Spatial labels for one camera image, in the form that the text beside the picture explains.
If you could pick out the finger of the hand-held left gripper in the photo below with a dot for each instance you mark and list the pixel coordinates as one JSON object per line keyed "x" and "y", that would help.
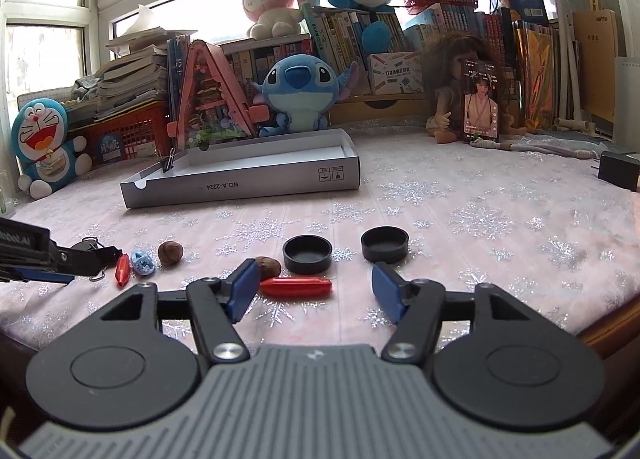
{"x": 87, "y": 261}
{"x": 47, "y": 276}

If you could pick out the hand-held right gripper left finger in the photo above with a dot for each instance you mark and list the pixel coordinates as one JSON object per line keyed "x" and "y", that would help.
{"x": 242, "y": 291}

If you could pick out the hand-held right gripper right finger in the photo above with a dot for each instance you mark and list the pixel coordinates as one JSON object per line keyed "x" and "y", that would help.
{"x": 387, "y": 295}

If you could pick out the black binder clip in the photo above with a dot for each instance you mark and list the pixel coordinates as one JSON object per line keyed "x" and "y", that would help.
{"x": 169, "y": 161}
{"x": 90, "y": 245}

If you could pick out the red bullet-shaped toy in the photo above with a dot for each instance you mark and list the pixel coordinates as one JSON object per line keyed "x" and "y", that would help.
{"x": 295, "y": 287}
{"x": 122, "y": 270}

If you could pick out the black round lid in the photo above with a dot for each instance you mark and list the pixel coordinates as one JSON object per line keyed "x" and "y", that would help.
{"x": 385, "y": 245}
{"x": 306, "y": 255}

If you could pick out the white cardboard box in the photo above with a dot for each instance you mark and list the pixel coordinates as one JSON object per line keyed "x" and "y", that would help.
{"x": 250, "y": 164}

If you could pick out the brown walnut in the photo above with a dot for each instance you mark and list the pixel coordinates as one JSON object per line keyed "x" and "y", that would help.
{"x": 266, "y": 266}
{"x": 170, "y": 253}

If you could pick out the small blue plastic toy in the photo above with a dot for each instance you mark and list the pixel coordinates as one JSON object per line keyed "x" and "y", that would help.
{"x": 142, "y": 263}

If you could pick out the pink snowflake tablecloth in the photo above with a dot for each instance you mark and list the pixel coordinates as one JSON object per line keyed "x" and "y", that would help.
{"x": 450, "y": 219}

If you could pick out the blue white cat plush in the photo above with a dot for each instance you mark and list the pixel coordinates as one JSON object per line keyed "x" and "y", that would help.
{"x": 42, "y": 139}

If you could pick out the red plastic crate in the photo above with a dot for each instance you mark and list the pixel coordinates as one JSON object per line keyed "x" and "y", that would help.
{"x": 135, "y": 131}

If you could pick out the wooden shelf board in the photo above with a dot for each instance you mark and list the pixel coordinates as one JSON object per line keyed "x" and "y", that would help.
{"x": 380, "y": 109}

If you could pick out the stack of books and papers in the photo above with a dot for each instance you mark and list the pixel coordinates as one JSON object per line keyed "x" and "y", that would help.
{"x": 130, "y": 74}

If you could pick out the pink toy playset box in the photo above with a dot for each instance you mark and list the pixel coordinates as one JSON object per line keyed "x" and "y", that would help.
{"x": 210, "y": 94}

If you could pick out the blue big-eared alien plush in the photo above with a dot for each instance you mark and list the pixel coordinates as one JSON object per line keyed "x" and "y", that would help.
{"x": 300, "y": 89}

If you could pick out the blue upright books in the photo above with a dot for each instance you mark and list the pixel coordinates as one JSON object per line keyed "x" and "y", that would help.
{"x": 177, "y": 69}

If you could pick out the colourful printed cardboard box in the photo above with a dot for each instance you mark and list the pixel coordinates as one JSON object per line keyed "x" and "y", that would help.
{"x": 395, "y": 73}

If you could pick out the row of books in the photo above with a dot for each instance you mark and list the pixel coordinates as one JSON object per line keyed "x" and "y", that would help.
{"x": 450, "y": 21}
{"x": 340, "y": 31}
{"x": 250, "y": 61}

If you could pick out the brown-haired doll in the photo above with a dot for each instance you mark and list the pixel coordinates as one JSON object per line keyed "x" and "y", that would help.
{"x": 445, "y": 69}

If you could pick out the white crumpled paper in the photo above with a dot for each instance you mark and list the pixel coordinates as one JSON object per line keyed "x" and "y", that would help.
{"x": 145, "y": 19}

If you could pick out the black power adapter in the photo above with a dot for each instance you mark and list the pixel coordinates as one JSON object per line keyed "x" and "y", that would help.
{"x": 619, "y": 170}

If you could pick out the orange glossy folders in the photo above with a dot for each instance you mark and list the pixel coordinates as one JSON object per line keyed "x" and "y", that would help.
{"x": 535, "y": 74}

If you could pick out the white plastic pipe rack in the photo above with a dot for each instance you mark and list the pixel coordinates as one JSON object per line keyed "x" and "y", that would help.
{"x": 565, "y": 49}

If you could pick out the brown cardboard box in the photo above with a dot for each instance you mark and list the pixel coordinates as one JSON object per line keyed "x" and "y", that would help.
{"x": 597, "y": 54}

